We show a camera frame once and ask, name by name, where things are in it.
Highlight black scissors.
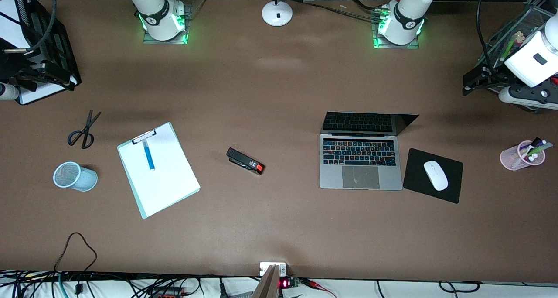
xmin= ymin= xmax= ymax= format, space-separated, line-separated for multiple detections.
xmin=67 ymin=110 xmax=102 ymax=150

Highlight pink mesh pen cup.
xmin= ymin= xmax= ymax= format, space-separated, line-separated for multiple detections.
xmin=500 ymin=140 xmax=546 ymax=171

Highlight braided looped cable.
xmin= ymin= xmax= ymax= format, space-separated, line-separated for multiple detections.
xmin=54 ymin=232 xmax=98 ymax=298

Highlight tangled black cable bundle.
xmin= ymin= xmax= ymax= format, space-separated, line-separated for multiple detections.
xmin=0 ymin=270 xmax=227 ymax=298

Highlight black mouse pad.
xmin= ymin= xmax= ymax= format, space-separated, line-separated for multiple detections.
xmin=402 ymin=148 xmax=464 ymax=204

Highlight blue mesh pen cup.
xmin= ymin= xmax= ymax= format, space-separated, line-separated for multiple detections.
xmin=53 ymin=161 xmax=99 ymax=192

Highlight silver laptop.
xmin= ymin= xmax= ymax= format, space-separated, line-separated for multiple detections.
xmin=319 ymin=111 xmax=420 ymax=191

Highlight black mesh file tray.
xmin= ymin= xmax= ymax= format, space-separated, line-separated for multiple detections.
xmin=0 ymin=0 xmax=82 ymax=106

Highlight wooden camera stand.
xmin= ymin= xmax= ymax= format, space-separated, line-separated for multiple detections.
xmin=252 ymin=262 xmax=289 ymax=298

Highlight white paper in file tray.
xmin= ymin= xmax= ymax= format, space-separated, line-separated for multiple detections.
xmin=18 ymin=73 xmax=78 ymax=105

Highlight blue marker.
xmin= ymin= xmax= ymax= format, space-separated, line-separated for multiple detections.
xmin=142 ymin=140 xmax=156 ymax=172

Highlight white paper sheets on clipboard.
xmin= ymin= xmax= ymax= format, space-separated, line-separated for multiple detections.
xmin=118 ymin=123 xmax=201 ymax=217

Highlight white round stand base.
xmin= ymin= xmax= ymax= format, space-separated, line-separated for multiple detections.
xmin=261 ymin=0 xmax=294 ymax=27

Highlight white computer mouse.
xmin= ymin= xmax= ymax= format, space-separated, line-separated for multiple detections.
xmin=423 ymin=160 xmax=449 ymax=192

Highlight mint green clipboard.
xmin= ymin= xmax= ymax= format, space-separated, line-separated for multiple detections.
xmin=116 ymin=122 xmax=201 ymax=219

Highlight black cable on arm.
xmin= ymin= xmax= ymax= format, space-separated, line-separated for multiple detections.
xmin=2 ymin=0 xmax=58 ymax=55
xmin=476 ymin=0 xmax=496 ymax=72

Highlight grey wire mesh tray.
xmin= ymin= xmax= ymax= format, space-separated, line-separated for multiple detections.
xmin=477 ymin=2 xmax=558 ymax=96

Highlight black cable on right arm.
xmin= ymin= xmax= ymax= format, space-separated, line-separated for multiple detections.
xmin=2 ymin=0 xmax=58 ymax=55

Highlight black stapler with red end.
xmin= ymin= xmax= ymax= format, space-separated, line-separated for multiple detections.
xmin=226 ymin=147 xmax=265 ymax=175

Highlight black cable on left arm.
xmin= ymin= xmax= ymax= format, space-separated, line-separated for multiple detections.
xmin=476 ymin=0 xmax=496 ymax=72

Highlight black looped cable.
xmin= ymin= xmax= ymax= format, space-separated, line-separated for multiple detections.
xmin=438 ymin=280 xmax=481 ymax=295

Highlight black cables to arm base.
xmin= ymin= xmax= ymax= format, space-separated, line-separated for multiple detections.
xmin=303 ymin=0 xmax=388 ymax=23

